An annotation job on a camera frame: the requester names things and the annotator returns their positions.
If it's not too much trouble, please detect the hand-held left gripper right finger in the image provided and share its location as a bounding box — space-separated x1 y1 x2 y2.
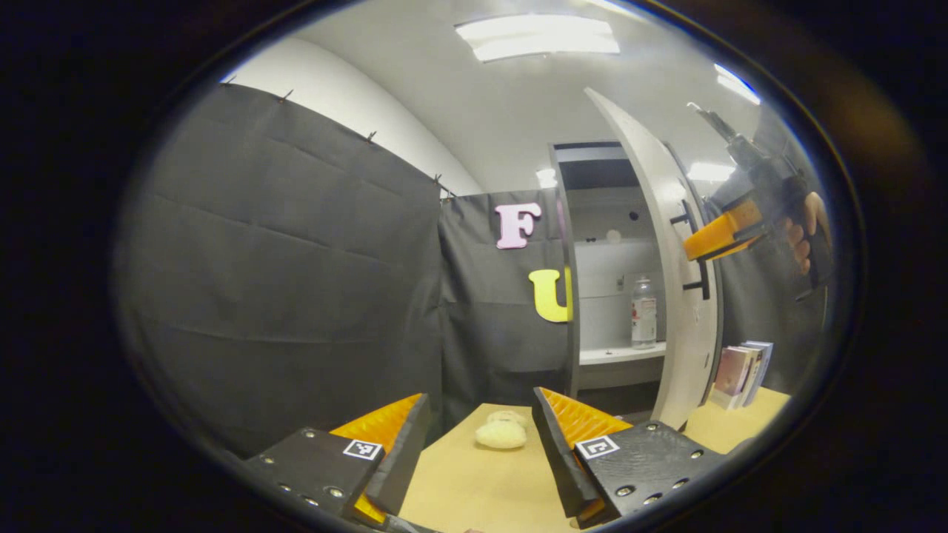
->
531 387 727 530

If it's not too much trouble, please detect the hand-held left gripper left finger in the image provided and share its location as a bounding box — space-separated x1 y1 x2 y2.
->
244 392 433 531

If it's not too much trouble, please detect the black door handle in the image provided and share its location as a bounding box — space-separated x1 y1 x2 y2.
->
670 198 712 301

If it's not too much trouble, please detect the clear plastic bottle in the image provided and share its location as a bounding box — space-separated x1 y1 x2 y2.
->
631 277 658 350

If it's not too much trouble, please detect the white cabinet door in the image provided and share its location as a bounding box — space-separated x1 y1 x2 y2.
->
585 87 724 431

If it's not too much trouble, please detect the cream plush toy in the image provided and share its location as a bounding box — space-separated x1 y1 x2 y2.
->
475 410 530 450

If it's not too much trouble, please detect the blue grey book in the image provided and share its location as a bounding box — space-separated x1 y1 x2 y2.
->
744 341 774 406

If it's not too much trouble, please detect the dark spine book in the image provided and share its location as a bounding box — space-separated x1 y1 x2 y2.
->
733 344 764 408

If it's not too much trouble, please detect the pink cover book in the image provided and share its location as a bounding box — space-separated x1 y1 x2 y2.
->
710 346 753 410

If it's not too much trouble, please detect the black backdrop cloth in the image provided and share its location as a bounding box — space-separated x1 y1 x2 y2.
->
118 81 838 457

